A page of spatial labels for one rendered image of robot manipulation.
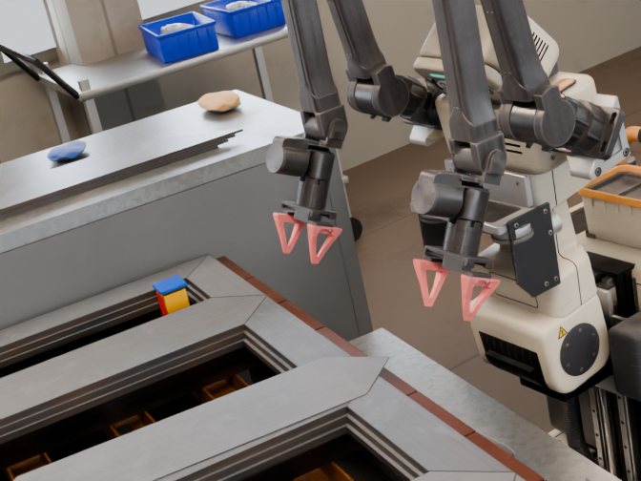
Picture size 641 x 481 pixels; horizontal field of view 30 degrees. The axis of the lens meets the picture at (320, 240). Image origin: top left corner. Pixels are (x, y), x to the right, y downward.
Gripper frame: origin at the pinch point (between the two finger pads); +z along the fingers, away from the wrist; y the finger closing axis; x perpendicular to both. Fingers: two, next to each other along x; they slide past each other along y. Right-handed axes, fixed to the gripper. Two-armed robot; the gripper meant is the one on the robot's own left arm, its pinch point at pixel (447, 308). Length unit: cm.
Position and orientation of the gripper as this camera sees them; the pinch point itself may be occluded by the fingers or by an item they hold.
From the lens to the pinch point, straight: 192.4
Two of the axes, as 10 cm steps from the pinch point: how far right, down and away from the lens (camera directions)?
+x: 8.1, 0.9, 5.8
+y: 5.6, 1.9, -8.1
